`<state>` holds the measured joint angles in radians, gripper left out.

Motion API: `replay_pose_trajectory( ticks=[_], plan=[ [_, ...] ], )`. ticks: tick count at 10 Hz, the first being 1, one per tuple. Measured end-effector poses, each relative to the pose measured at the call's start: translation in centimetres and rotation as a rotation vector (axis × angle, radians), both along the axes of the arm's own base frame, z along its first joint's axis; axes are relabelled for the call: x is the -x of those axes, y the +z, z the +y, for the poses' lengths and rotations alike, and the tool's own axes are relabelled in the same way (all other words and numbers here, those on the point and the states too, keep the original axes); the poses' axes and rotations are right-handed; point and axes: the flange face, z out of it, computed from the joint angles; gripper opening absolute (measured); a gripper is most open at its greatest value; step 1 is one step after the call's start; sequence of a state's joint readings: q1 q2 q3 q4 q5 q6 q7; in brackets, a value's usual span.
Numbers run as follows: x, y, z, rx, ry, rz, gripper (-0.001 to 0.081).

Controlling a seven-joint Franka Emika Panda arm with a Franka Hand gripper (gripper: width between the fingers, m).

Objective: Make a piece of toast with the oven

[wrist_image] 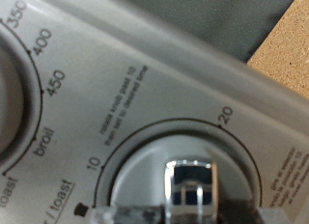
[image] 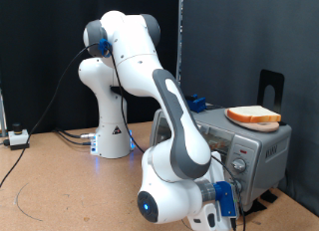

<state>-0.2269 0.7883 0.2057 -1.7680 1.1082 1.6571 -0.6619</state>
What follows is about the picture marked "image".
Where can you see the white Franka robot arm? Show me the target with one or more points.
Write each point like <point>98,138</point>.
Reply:
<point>133,71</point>

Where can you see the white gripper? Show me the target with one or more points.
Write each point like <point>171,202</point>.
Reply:
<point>219,168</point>

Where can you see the black spatula with blue block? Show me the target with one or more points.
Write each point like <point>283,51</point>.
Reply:
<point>196,104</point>

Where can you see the black metal bookend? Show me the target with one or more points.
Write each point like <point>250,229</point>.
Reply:
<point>262,78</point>

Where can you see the silver toaster oven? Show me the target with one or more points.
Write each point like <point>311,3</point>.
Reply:
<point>272,151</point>

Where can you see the vertical metal pole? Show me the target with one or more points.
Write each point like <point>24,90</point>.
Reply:
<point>179,25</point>

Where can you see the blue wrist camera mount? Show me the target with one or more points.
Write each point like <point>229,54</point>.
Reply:
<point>226,199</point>

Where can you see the round pinkish wooden plate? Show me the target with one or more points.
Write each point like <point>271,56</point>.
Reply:
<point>262,127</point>

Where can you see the metal frame leg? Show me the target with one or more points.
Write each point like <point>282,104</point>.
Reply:
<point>2,115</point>

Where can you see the emergency stop button box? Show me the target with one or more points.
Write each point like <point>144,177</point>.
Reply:
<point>18,139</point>

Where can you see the black tape patch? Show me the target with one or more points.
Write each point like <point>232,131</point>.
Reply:
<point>269,196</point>

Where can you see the silver oven temperature knob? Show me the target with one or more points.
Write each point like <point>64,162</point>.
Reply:
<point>238,165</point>

